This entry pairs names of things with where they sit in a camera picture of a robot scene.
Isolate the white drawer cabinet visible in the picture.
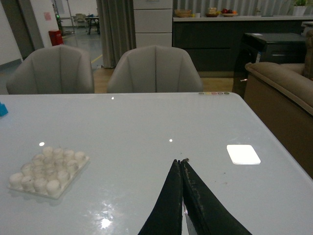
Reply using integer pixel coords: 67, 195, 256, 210
133, 0, 173, 47

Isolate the dark counter with white top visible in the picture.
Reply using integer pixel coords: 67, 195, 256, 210
172, 15, 313, 72

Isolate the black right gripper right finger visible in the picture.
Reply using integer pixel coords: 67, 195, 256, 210
180, 160, 251, 235

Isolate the right grey upholstered chair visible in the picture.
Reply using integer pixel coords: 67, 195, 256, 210
107, 45, 203, 94

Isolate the black appliance box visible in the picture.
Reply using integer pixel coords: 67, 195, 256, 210
232, 33, 307, 97

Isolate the grey curtain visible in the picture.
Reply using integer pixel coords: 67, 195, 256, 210
97, 0, 136, 68

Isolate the bread bowl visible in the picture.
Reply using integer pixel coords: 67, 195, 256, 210
206, 7, 221, 17

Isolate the left grey upholstered chair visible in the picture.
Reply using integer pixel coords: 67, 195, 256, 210
6, 45, 94, 94

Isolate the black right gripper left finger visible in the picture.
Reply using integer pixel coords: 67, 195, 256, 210
139, 160, 183, 235

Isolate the background work table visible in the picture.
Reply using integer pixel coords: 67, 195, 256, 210
85, 17, 100, 35

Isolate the potted plant white pot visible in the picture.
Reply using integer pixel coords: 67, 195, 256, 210
292, 0, 308, 16

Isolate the blue three-stud toy block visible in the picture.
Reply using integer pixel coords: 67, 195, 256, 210
0, 103, 8, 117

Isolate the brown sofa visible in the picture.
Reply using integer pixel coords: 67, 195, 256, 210
244, 31, 313, 176

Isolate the grey upholstered chair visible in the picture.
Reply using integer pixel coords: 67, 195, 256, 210
107, 45, 203, 94
6, 45, 94, 94

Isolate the red box on floor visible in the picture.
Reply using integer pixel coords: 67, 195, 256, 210
48, 29, 64, 46

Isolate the fruit plate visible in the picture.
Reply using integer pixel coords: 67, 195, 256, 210
221, 8, 238, 17

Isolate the woven basket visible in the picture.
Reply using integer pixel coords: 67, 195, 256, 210
174, 9, 191, 18

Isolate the white studded base plate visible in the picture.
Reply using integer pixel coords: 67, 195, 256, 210
8, 146, 90, 199

